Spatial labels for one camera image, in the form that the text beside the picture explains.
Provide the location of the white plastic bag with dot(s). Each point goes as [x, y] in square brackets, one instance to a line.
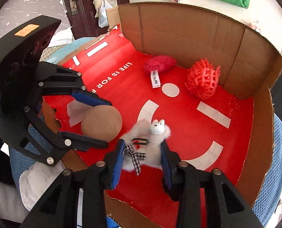
[102, 19]

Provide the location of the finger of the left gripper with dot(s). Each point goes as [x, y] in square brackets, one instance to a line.
[81, 142]
[90, 98]

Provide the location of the red mesh bath pouf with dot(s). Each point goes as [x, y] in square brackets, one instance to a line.
[202, 79]

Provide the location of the tan round sponge puff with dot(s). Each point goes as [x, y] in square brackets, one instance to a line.
[102, 122]

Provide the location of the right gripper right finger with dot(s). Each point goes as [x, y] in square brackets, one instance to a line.
[182, 184]

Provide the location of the teal pillow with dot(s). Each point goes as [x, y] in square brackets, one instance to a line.
[68, 49]

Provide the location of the blue knitted blanket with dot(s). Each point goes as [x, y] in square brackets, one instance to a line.
[265, 204]

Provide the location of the white plush lamb toy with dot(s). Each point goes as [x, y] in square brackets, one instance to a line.
[143, 145]

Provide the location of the white tissue pack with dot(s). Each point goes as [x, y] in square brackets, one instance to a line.
[34, 181]

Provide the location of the red lined cardboard box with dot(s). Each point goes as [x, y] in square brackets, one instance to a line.
[234, 129]

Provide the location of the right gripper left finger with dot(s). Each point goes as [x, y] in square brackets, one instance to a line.
[103, 175]

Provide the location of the dark brown door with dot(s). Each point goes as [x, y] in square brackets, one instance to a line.
[81, 15]

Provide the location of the white sachet packet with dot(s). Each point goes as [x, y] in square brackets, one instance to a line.
[76, 112]

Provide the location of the red knitted toy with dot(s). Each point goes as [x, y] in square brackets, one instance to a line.
[160, 63]

